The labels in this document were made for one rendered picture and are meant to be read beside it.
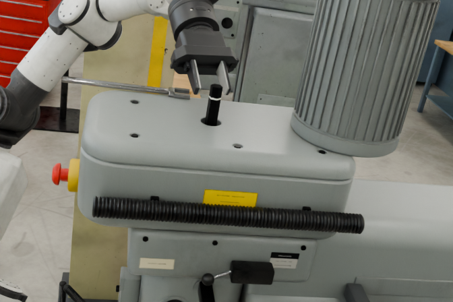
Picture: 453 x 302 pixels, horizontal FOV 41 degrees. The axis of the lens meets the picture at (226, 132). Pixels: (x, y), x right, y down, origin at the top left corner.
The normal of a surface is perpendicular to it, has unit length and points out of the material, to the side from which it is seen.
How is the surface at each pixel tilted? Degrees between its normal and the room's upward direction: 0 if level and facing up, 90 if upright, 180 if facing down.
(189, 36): 30
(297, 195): 90
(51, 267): 0
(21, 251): 0
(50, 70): 96
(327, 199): 90
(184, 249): 90
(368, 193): 0
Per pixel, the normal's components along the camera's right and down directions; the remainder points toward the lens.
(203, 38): 0.32, -0.57
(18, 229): 0.16, -0.90
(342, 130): -0.30, 0.34
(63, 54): 0.55, 0.51
